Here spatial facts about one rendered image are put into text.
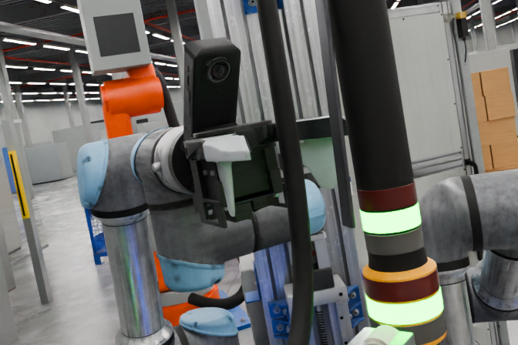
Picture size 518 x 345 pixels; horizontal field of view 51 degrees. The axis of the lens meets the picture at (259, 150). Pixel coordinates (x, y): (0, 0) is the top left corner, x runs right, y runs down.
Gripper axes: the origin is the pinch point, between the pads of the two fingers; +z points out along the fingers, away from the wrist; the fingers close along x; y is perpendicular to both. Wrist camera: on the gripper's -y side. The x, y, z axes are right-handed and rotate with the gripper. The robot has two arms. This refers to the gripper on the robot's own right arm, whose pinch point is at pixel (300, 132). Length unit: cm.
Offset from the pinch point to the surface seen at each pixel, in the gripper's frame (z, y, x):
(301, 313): 12.5, 6.8, 9.4
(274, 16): 12.0, -6.0, 7.8
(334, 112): 7.5, -1.2, 2.3
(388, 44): 9.4, -4.4, -0.7
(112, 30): -379, -78, -89
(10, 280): -692, 153, 12
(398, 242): 9.2, 6.6, 0.7
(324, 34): 7.5, -5.6, 2.1
